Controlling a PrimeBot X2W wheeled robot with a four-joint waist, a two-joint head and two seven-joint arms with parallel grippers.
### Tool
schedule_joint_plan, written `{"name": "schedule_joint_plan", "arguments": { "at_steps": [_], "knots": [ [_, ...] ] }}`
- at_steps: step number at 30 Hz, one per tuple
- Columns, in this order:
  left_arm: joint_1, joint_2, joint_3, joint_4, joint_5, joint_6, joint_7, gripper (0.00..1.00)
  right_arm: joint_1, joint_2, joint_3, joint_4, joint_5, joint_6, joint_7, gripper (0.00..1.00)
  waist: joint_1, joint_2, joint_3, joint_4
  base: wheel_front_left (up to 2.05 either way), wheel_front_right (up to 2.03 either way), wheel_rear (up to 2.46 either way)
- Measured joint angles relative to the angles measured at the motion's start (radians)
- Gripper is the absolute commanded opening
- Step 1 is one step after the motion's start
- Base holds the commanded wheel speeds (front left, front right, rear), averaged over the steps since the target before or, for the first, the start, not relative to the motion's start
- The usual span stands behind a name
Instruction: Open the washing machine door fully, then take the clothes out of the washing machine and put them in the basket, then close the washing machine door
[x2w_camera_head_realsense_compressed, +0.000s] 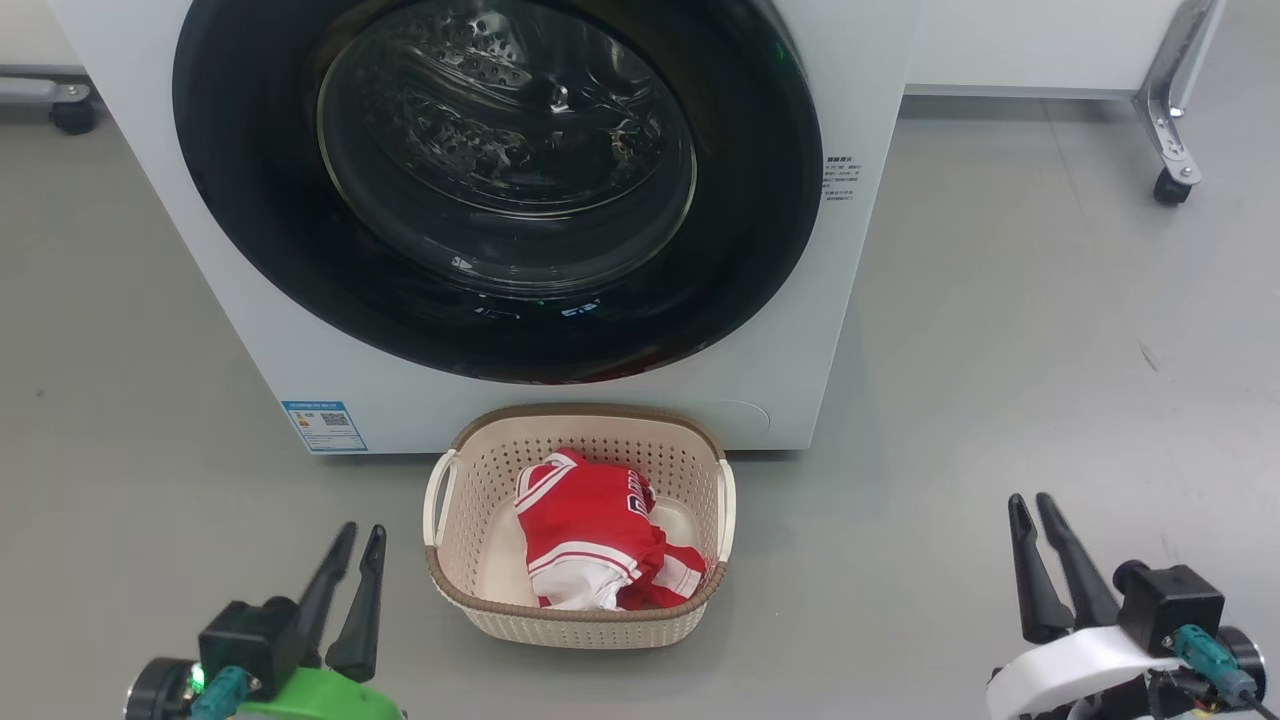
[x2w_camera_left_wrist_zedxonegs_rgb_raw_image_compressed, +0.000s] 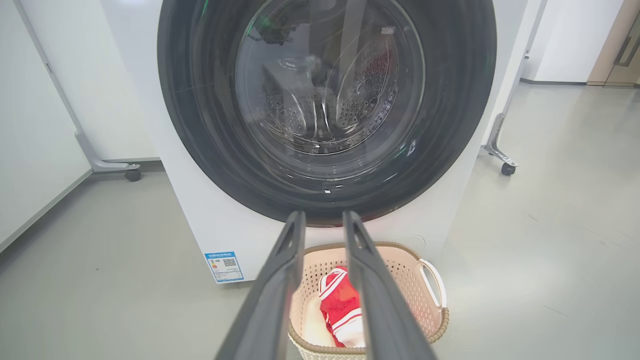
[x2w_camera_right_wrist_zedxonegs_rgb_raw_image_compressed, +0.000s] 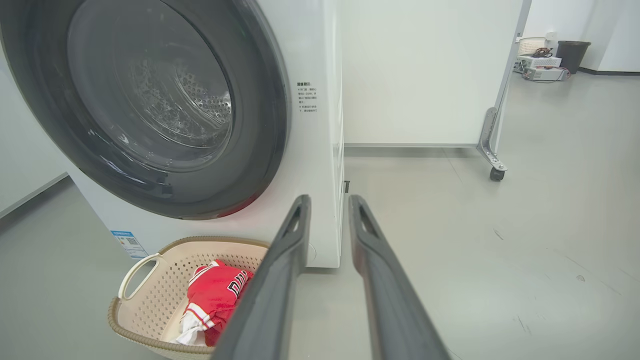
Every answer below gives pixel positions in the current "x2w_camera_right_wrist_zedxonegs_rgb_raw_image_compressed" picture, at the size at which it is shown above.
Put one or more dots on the small white mesh basket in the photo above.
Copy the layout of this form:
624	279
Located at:
527	46

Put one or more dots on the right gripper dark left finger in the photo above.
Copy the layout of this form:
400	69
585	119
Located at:
270	305

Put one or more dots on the red and white jersey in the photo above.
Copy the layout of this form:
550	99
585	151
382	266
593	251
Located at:
215	295

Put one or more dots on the black waste bin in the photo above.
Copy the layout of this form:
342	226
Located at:
572	56

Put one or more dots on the grey flat device box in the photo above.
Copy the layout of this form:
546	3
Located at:
545	74

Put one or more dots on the blue energy label sticker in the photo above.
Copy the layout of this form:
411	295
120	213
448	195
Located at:
129	244

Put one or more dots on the white partition panel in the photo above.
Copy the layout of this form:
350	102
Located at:
425	70

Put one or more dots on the dark round glass washer door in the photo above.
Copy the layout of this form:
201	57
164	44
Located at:
50	100

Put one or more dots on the white perforated device box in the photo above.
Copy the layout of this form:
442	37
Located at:
540	61

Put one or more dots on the metal partition leg bracket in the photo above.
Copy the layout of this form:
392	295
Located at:
487	140

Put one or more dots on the round white filter cover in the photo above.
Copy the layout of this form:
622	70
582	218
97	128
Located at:
312	251

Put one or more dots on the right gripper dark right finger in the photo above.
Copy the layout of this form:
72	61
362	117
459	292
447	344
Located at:
395	315

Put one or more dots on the cream perforated laundry basket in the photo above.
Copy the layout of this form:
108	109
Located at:
155	300

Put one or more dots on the stainless steel washing machine drum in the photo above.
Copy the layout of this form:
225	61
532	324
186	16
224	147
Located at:
200	100

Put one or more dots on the white front-load washing machine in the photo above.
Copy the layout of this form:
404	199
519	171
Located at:
310	165

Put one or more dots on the black caster wheel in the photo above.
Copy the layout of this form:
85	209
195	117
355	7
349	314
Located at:
497	174

